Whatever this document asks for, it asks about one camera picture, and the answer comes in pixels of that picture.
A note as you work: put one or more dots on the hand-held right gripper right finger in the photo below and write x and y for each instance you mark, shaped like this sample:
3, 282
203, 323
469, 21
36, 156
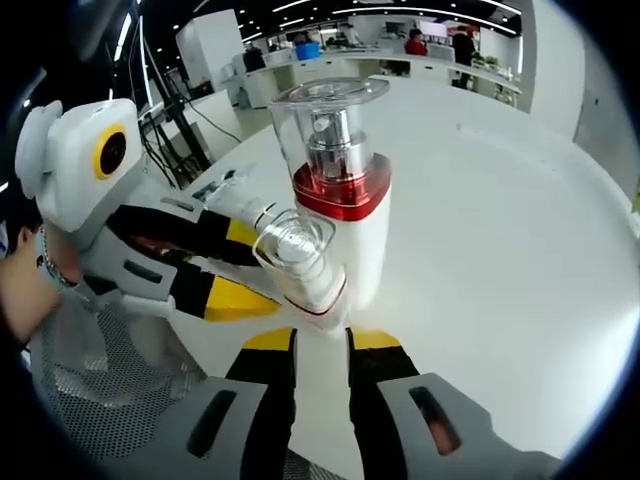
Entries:
380, 360

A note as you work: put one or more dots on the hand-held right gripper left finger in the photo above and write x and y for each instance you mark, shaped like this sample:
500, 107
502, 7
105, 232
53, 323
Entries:
260, 400

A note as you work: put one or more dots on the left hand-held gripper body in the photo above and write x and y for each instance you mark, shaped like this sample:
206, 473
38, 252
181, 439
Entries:
75, 150

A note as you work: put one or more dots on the large red-collar skincare bottle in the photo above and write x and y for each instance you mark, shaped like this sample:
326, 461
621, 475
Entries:
360, 250

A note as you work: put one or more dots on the grey mesh chair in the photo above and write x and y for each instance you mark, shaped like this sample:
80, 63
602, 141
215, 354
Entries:
100, 375

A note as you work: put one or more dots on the blue storage bin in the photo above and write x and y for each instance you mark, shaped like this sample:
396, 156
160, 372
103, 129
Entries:
307, 51

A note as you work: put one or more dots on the small dark sachet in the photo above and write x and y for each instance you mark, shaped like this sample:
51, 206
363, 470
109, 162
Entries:
215, 189

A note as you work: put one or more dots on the black tripod stand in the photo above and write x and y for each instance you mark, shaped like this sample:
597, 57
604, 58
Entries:
187, 145

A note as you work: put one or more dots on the person's left hand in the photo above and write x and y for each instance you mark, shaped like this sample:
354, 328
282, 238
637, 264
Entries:
67, 265

